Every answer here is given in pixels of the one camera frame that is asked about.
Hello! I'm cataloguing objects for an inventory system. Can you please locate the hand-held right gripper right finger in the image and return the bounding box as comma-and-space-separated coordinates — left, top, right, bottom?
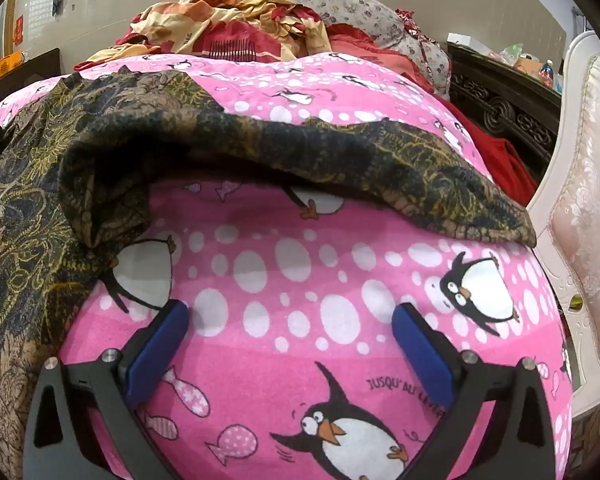
392, 303, 573, 480

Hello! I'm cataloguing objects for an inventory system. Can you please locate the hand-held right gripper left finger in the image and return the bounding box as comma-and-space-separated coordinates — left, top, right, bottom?
23, 300, 190, 480

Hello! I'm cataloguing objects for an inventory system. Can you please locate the dark patterned yellow brown garment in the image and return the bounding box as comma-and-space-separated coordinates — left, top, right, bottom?
0, 69, 538, 480

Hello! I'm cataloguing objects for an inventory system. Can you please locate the pink penguin print bedsheet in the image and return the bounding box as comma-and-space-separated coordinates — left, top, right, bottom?
0, 53, 574, 480

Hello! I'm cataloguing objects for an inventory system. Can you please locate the cream upholstered chair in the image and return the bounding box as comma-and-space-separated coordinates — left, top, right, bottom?
525, 31, 600, 421

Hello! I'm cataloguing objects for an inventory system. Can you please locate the red cloth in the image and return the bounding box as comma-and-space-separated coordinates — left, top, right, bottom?
325, 23, 538, 207

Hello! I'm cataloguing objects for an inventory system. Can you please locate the dark carved wooden headboard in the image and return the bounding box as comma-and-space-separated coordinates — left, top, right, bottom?
446, 42, 564, 176

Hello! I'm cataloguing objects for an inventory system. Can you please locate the dark wooden cabinet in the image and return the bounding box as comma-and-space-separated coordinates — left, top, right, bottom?
0, 48, 62, 102

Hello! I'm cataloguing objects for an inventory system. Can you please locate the clutter on headboard shelf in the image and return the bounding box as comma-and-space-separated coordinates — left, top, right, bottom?
448, 33, 565, 95

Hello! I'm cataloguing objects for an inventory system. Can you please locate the red and cream floral blanket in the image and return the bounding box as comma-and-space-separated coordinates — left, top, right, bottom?
73, 0, 331, 72

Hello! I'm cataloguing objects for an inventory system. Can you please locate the grey floral pillow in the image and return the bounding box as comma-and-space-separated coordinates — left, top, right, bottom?
179, 0, 452, 101

